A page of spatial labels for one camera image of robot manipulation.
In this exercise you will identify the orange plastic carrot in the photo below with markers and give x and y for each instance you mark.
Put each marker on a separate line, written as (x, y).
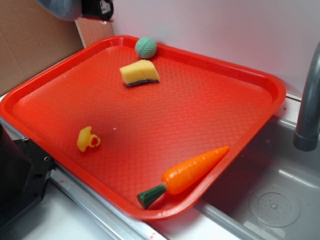
(180, 177)

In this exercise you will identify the brown cardboard panel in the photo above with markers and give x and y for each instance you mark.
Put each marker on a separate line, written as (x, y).
(32, 40)

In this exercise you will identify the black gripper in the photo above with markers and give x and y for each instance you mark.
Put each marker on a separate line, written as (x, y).
(101, 10)

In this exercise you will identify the red plastic tray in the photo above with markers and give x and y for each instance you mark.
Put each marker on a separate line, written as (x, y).
(199, 104)

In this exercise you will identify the yellow sponge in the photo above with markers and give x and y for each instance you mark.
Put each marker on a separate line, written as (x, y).
(139, 72)

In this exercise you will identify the green textured ball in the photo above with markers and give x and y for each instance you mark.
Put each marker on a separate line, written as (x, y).
(146, 47)

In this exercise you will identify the yellow rubber duck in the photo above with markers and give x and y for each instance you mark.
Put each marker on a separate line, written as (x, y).
(87, 139)

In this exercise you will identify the gray sink basin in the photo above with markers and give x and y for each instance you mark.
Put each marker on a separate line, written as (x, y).
(271, 191)

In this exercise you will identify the gray faucet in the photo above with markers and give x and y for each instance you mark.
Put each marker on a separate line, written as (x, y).
(307, 129)

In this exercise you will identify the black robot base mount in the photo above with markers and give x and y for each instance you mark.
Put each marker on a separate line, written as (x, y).
(25, 169)

